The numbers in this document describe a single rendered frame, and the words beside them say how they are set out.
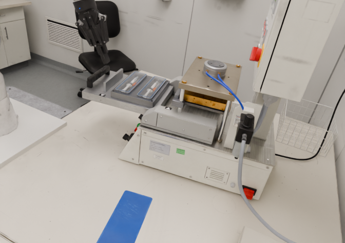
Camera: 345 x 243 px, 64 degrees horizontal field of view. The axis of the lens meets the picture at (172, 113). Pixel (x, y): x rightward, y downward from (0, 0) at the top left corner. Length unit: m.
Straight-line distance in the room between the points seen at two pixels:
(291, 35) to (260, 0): 1.59
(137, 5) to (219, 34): 0.81
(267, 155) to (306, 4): 0.47
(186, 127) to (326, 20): 0.48
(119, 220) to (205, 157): 0.34
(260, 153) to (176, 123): 0.29
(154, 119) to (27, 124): 0.58
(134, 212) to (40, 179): 0.34
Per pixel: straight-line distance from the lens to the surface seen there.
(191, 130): 0.90
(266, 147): 0.99
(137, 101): 0.99
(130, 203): 0.94
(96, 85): 1.11
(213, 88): 0.87
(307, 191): 1.19
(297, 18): 0.75
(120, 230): 0.88
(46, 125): 1.26
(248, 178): 0.97
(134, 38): 2.81
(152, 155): 1.00
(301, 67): 0.79
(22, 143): 1.18
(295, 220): 1.06
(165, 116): 0.90
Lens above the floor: 1.48
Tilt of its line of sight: 32 degrees down
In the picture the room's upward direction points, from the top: 8 degrees clockwise
